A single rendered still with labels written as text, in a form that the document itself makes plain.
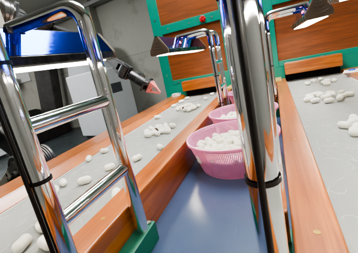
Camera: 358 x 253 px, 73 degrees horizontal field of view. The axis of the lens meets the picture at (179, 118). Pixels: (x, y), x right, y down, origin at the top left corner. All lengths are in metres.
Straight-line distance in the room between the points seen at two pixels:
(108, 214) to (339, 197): 0.38
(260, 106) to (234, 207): 0.42
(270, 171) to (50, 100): 5.95
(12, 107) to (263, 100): 0.24
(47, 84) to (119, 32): 2.08
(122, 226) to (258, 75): 0.37
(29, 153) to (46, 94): 5.80
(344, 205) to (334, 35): 1.37
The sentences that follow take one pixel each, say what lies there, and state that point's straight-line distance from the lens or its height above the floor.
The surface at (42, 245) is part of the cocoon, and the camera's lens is 0.50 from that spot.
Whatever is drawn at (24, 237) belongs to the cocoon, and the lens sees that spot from 0.54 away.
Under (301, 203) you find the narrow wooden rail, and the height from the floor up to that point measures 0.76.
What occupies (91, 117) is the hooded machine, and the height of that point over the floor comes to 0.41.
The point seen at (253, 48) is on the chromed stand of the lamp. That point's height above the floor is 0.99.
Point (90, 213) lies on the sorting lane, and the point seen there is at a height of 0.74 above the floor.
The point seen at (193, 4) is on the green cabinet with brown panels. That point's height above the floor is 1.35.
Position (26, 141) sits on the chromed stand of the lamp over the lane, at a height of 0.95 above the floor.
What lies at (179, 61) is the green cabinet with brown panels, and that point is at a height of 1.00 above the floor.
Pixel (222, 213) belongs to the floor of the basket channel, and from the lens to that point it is 0.55.
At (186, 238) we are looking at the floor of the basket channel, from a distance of 0.51.
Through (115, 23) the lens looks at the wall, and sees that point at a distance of 4.90.
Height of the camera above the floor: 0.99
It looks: 13 degrees down
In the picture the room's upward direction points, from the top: 12 degrees counter-clockwise
